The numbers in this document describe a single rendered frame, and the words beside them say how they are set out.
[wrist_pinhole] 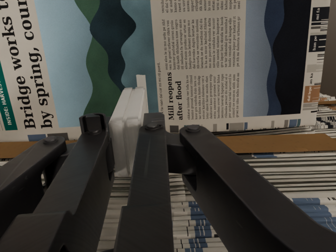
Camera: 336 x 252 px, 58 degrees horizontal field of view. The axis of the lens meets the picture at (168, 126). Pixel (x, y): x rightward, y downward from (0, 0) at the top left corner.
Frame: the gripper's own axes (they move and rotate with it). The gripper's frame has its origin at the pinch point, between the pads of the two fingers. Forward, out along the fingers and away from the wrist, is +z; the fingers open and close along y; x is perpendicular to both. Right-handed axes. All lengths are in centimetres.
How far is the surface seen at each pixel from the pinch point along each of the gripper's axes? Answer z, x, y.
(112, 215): -0.1, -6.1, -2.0
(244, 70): 13.0, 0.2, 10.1
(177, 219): -0.6, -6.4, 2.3
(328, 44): 96, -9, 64
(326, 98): 60, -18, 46
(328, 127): 41, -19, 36
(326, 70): 96, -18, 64
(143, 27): 13.1, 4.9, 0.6
